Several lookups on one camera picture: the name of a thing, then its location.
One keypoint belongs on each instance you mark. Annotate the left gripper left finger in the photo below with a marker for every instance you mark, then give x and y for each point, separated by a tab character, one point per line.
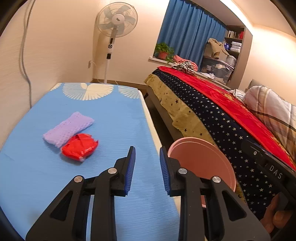
66	216

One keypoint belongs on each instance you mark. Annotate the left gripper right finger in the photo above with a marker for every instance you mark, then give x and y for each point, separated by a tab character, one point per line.
209	209

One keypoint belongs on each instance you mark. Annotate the pink trash bin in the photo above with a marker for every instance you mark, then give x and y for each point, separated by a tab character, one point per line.
203	159

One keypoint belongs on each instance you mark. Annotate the right hand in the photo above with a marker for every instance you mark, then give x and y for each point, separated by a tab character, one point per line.
275	218

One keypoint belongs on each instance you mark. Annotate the red plastic wrapper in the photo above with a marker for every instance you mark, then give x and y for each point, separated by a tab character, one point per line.
79	147

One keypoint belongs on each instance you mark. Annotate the plaid pillow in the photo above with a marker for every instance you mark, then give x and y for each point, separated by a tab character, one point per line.
276	113

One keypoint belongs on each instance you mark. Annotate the purple foam net sleeve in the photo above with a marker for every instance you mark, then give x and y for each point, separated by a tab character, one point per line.
61	134

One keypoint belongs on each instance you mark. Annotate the blue mattress sheet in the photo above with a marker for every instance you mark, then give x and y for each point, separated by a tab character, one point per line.
33	171

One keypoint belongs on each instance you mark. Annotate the red bed blanket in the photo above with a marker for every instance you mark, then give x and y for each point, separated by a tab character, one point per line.
207	99

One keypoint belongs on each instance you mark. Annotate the star pattern bed blanket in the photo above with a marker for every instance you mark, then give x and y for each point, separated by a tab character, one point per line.
227	139

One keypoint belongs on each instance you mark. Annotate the clear storage box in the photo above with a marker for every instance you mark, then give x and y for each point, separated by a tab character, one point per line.
220	69

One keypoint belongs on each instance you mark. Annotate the beige jacket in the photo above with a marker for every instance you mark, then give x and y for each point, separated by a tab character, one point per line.
215	50

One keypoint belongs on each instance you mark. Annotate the zebra striped cloth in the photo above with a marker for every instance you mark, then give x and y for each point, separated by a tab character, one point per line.
186	67

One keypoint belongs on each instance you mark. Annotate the wooden bookshelf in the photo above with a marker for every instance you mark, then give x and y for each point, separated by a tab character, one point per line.
233	43

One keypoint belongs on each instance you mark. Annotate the pink folded cloth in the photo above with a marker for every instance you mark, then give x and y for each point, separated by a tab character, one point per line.
179	60

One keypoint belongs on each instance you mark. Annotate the potted green plant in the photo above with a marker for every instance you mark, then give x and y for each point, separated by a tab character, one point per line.
163	52

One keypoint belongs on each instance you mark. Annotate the white standing fan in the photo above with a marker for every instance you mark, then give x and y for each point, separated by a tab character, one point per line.
113	21

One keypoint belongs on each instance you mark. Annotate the blue curtain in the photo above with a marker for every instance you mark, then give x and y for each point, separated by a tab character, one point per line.
187	27

